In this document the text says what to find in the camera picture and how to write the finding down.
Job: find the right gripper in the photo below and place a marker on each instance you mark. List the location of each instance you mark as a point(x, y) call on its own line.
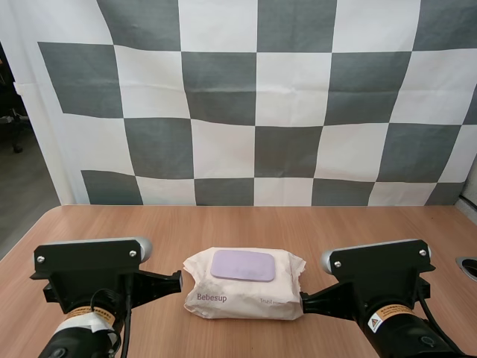
point(387, 285)

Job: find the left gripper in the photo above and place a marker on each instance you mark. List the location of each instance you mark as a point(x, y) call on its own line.
point(89, 285)

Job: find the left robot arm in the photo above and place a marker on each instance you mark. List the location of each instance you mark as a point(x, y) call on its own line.
point(74, 337)

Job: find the white wet wipes pack lilac lid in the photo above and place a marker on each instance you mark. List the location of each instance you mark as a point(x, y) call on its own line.
point(242, 300)

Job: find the checked cloth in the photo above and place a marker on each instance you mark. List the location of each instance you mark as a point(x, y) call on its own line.
point(223, 93)

